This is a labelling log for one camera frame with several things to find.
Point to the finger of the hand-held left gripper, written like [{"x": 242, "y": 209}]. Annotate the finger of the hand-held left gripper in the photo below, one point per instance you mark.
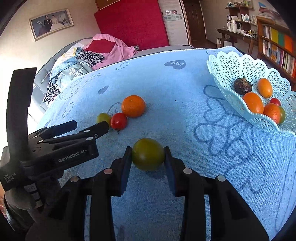
[
  {"x": 62, "y": 128},
  {"x": 170, "y": 176},
  {"x": 92, "y": 133},
  {"x": 126, "y": 166}
]

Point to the green tomato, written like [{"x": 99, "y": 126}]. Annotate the green tomato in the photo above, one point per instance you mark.
[
  {"x": 282, "y": 114},
  {"x": 148, "y": 154}
]

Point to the smooth orange tomato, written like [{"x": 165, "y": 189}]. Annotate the smooth orange tomato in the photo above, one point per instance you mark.
[{"x": 253, "y": 102}]

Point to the dark wrinkled passion fruit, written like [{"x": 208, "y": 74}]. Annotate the dark wrinkled passion fruit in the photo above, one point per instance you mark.
[{"x": 242, "y": 86}]

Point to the orange mandarin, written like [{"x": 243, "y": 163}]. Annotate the orange mandarin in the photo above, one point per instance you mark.
[
  {"x": 272, "y": 112},
  {"x": 133, "y": 106}
]

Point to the light blue lattice basket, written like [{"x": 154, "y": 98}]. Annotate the light blue lattice basket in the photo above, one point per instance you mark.
[{"x": 231, "y": 67}]

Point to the red cherry tomato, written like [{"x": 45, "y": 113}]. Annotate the red cherry tomato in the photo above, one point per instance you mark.
[
  {"x": 275, "y": 101},
  {"x": 118, "y": 121}
]

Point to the oval yellow-orange kumquat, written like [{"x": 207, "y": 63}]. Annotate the oval yellow-orange kumquat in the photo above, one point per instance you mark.
[{"x": 265, "y": 87}]

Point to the yellow-green tomato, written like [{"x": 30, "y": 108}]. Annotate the yellow-green tomato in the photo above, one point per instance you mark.
[{"x": 103, "y": 118}]

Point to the leopard print cloth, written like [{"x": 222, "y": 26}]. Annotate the leopard print cloth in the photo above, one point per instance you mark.
[
  {"x": 91, "y": 58},
  {"x": 52, "y": 91}
]

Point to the grey-green floral bedding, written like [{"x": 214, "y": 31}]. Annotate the grey-green floral bedding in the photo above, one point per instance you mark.
[{"x": 76, "y": 69}]

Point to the grey sofa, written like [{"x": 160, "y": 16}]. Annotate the grey sofa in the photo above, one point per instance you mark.
[{"x": 46, "y": 67}]

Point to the blue denim jeans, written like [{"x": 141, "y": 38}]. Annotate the blue denim jeans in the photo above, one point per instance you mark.
[{"x": 62, "y": 63}]

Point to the white and yellow cloth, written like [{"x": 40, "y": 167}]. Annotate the white and yellow cloth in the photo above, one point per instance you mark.
[{"x": 69, "y": 51}]

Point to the blue printed towel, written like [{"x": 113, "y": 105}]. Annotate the blue printed towel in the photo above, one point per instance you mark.
[{"x": 173, "y": 92}]

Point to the pink blanket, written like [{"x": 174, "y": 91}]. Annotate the pink blanket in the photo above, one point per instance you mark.
[{"x": 122, "y": 53}]

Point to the red cushion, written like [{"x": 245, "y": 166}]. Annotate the red cushion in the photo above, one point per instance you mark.
[{"x": 100, "y": 45}]

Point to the framed wedding photo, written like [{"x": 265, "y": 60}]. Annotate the framed wedding photo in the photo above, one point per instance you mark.
[{"x": 50, "y": 23}]

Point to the white cabinet panel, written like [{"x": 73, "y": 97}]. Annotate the white cabinet panel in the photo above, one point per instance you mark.
[{"x": 173, "y": 30}]

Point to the brown wooden door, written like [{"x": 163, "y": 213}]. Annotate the brown wooden door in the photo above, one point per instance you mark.
[{"x": 195, "y": 25}]

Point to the wooden side table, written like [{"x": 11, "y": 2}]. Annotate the wooden side table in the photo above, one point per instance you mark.
[{"x": 231, "y": 34}]

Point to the white kettle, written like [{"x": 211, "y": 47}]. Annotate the white kettle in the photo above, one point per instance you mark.
[{"x": 233, "y": 26}]

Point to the wooden bookshelf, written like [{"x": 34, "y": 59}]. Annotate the wooden bookshelf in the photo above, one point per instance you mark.
[{"x": 277, "y": 51}]

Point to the small wooden shelf unit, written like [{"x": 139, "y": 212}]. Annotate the small wooden shelf unit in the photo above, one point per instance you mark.
[{"x": 241, "y": 11}]

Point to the stack of books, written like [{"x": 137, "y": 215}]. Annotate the stack of books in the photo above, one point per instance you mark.
[{"x": 268, "y": 11}]

